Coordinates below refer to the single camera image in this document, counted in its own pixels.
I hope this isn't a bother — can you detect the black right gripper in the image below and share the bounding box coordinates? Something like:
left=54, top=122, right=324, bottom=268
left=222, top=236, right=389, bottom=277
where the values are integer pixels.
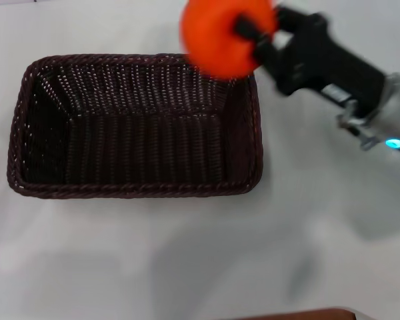
left=233, top=6, right=387, bottom=108

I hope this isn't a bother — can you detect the dark brown woven basket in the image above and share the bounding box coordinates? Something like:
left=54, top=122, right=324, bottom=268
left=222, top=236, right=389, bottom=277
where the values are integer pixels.
left=6, top=53, right=265, bottom=201

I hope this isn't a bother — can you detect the brown wooden edge piece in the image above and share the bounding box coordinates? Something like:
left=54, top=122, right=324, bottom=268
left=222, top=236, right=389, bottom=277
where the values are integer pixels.
left=243, top=307, right=357, bottom=320

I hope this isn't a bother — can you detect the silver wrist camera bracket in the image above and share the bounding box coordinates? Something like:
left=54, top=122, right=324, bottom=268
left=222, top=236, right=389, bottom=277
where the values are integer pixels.
left=335, top=99, right=387, bottom=151

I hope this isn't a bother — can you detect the orange plastic pear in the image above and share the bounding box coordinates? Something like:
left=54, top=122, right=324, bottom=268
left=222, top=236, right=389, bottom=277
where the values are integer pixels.
left=179, top=0, right=278, bottom=79

